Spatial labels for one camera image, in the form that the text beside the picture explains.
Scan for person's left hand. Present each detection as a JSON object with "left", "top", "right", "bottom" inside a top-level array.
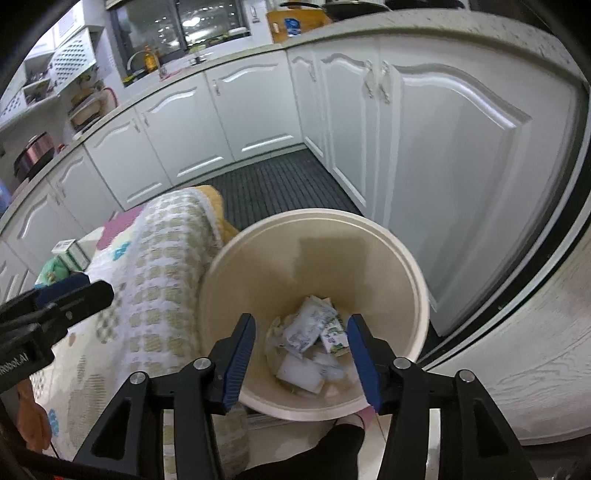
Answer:
[{"left": 16, "top": 379, "right": 52, "bottom": 453}]

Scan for beige plastic trash bin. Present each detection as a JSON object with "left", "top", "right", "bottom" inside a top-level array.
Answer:
[{"left": 197, "top": 209, "right": 430, "bottom": 422}]

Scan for patterned quilted table cover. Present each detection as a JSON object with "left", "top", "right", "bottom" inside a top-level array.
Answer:
[{"left": 32, "top": 186, "right": 236, "bottom": 452}]

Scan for long white green toothpaste box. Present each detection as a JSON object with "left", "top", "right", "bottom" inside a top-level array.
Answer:
[{"left": 320, "top": 316, "right": 349, "bottom": 357}]

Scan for wooden cutting board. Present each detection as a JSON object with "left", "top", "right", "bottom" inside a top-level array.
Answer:
[{"left": 266, "top": 9, "right": 332, "bottom": 43}]

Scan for white foam block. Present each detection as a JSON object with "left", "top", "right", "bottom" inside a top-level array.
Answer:
[{"left": 276, "top": 353, "right": 325, "bottom": 394}]

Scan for pink rice cooker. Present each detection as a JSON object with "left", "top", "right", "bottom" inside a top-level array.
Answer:
[{"left": 13, "top": 132, "right": 55, "bottom": 182}]

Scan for orange cartoon snack bag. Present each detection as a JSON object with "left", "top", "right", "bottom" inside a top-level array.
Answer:
[{"left": 283, "top": 296, "right": 338, "bottom": 358}]

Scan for chrome kitchen faucet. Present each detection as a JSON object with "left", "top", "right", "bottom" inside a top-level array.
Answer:
[{"left": 126, "top": 47, "right": 167, "bottom": 80}]

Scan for green crumpled cloth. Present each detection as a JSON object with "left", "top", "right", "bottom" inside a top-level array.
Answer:
[{"left": 35, "top": 257, "right": 71, "bottom": 287}]

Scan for white lower kitchen cabinets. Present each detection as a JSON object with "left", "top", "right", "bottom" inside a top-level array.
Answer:
[{"left": 1, "top": 35, "right": 588, "bottom": 336}]

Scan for white lattice upper cabinet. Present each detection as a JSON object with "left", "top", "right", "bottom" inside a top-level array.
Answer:
[{"left": 1, "top": 23, "right": 103, "bottom": 124}]

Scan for dark kitchen window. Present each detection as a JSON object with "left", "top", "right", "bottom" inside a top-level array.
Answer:
[{"left": 107, "top": 0, "right": 250, "bottom": 86}]

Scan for white green medicine box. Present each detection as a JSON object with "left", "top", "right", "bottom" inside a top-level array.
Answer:
[{"left": 51, "top": 239, "right": 90, "bottom": 272}]

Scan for white paper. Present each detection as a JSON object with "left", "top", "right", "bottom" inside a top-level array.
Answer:
[{"left": 267, "top": 313, "right": 362, "bottom": 398}]

